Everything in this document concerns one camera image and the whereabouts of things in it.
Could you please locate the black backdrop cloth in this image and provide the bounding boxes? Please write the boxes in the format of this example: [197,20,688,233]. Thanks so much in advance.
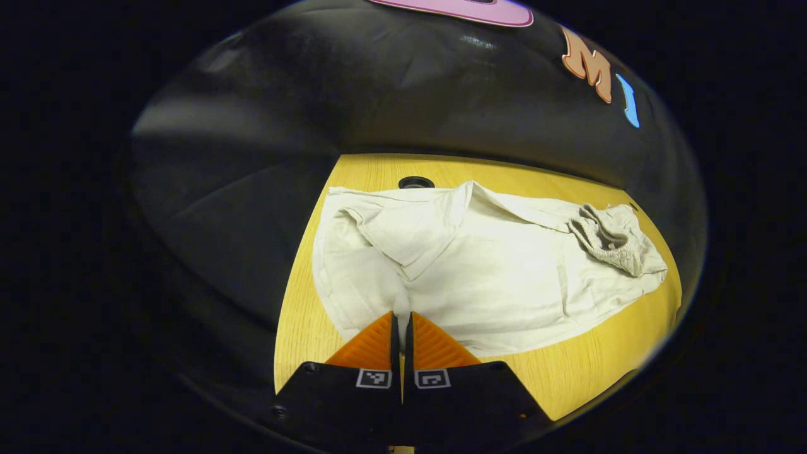
[126,0,708,436]

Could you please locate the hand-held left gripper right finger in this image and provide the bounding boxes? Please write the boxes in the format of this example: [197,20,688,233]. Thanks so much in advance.
[403,311,551,450]

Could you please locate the white jeans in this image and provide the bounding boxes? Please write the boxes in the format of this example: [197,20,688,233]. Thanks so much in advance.
[312,180,669,358]

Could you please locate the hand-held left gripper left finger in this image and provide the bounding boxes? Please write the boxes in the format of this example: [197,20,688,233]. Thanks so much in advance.
[272,311,404,450]

